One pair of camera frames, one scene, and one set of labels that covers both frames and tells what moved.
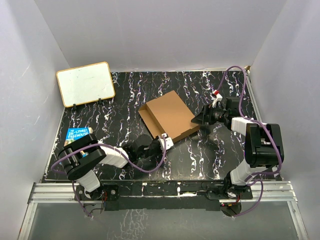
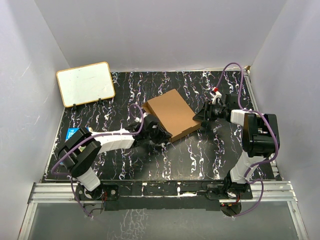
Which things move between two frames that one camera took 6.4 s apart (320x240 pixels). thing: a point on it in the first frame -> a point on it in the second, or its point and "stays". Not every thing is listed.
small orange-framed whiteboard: x=85 y=84 stays
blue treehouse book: x=75 y=133 stays
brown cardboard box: x=169 y=114 stays
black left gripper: x=157 y=143 -> x=163 y=136
